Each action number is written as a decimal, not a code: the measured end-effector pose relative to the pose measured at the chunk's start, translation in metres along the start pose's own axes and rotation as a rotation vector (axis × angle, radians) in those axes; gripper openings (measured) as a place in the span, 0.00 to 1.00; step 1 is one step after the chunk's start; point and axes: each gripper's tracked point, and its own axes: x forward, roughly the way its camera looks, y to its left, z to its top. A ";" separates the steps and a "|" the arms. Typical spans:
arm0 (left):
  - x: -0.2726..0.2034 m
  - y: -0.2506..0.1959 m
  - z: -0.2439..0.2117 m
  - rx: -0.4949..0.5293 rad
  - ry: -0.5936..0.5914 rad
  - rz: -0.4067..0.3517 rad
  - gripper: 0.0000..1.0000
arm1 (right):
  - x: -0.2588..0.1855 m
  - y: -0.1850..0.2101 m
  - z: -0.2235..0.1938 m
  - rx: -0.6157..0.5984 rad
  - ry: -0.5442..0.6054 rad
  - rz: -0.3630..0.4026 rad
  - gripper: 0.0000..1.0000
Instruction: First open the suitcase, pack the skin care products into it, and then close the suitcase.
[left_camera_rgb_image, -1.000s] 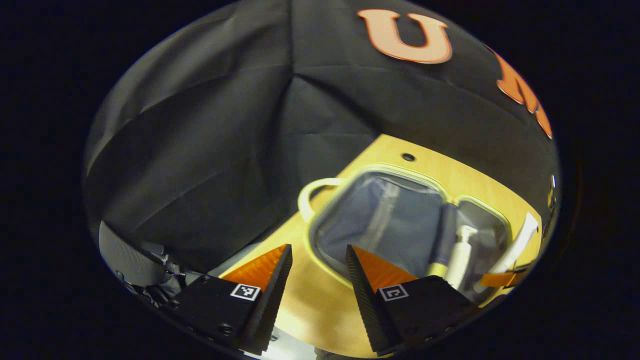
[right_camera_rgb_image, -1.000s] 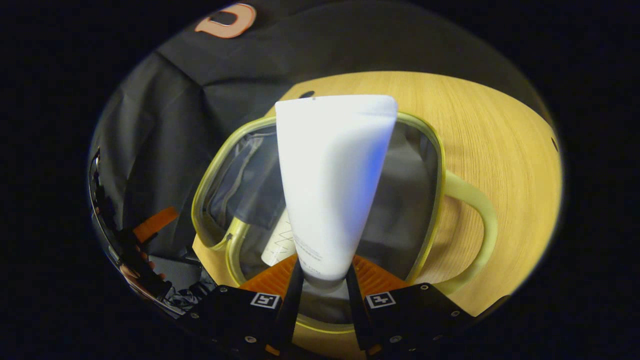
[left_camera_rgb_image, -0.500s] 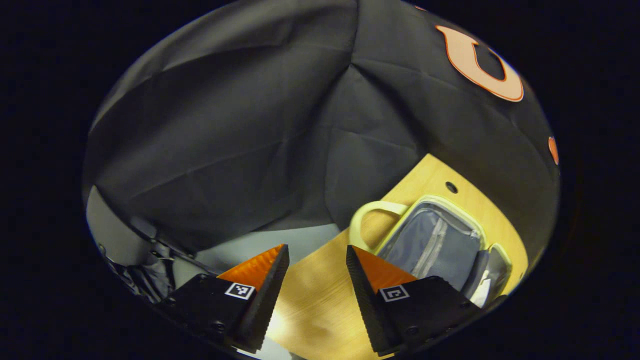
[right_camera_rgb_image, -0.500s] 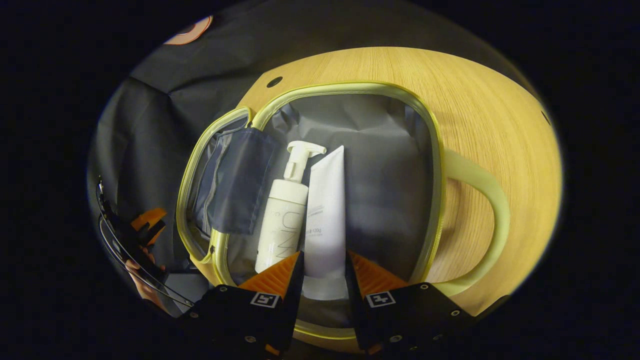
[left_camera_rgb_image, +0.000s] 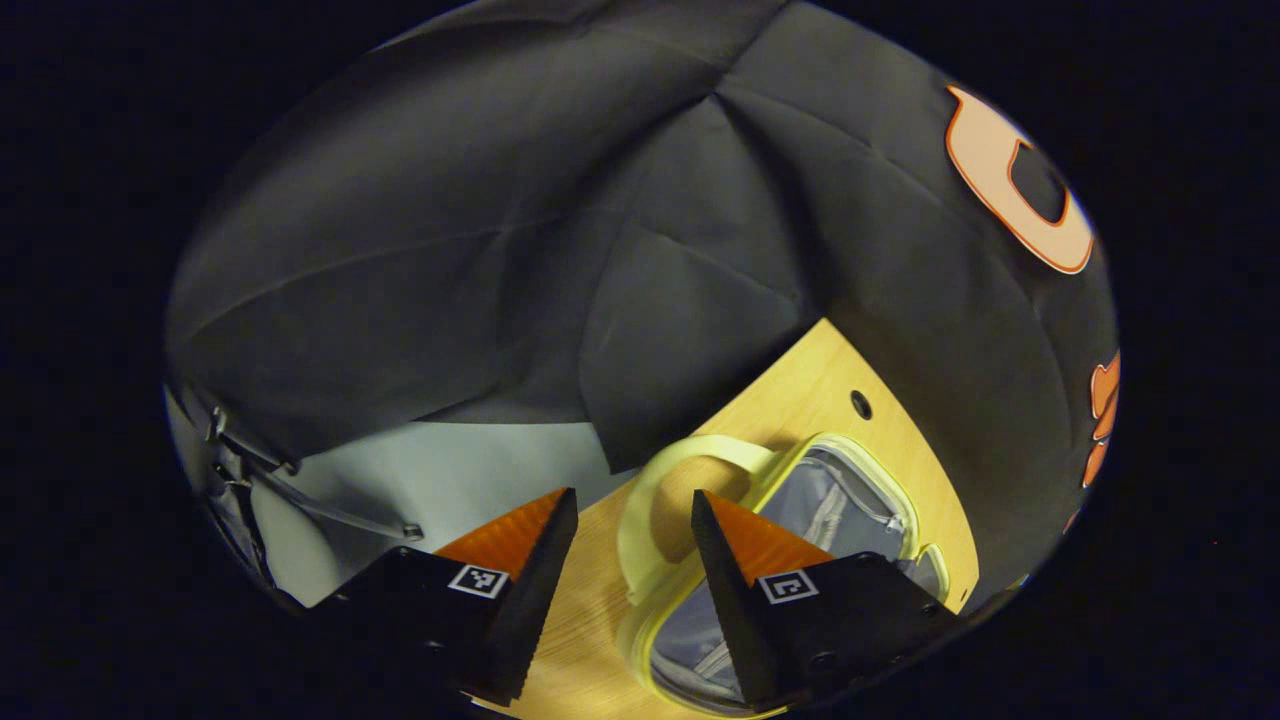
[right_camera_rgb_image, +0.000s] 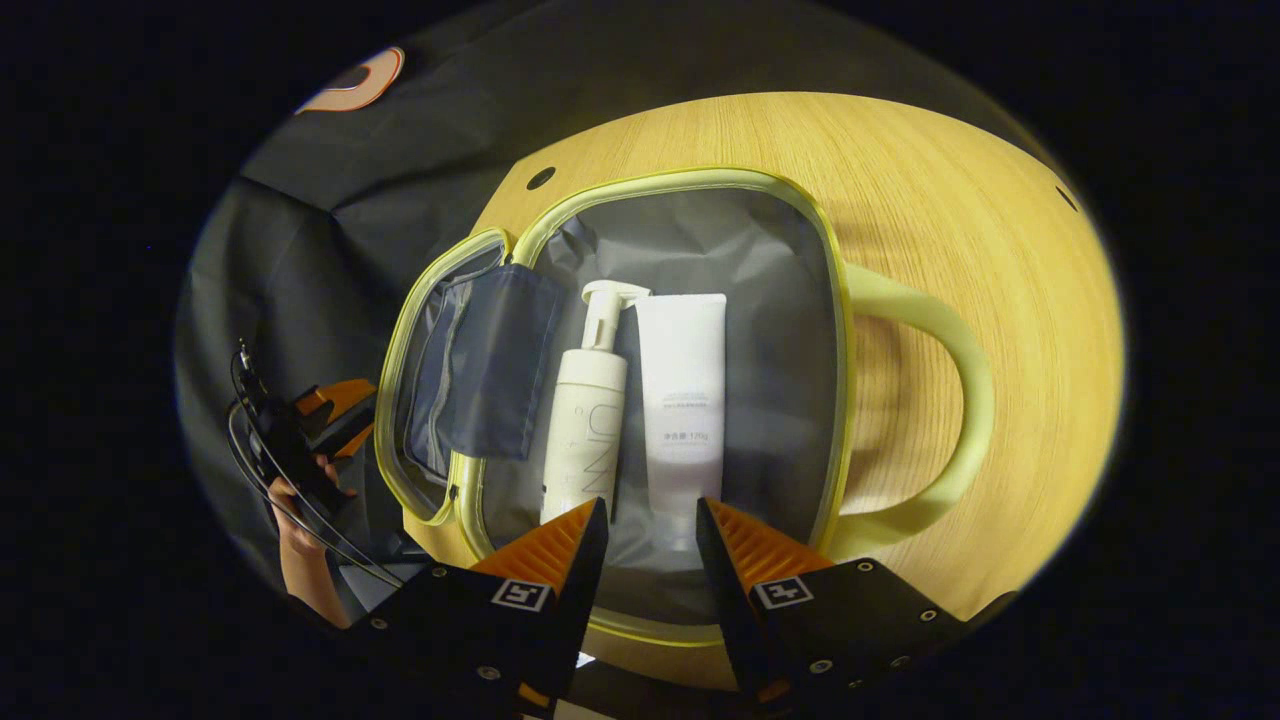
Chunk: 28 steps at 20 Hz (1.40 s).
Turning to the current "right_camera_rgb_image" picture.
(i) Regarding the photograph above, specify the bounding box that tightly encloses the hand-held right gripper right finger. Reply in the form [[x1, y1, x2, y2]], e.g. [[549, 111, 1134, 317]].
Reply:
[[695, 497, 1019, 720]]

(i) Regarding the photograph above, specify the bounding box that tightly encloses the black cable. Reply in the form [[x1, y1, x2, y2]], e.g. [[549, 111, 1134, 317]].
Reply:
[[226, 340, 406, 591]]

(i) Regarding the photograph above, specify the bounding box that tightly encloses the white pump bottle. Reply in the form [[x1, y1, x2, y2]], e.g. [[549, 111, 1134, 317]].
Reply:
[[540, 280, 653, 526]]

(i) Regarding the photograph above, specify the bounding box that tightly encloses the white squeeze tube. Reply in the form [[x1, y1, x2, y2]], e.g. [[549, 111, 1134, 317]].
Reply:
[[634, 293, 728, 553]]

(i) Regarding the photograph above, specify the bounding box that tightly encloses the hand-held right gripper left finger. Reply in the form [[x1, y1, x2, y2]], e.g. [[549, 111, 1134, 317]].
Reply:
[[345, 497, 611, 720]]

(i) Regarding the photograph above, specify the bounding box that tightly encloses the pale yellow suitcase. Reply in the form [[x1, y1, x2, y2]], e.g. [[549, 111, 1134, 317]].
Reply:
[[373, 166, 997, 649]]

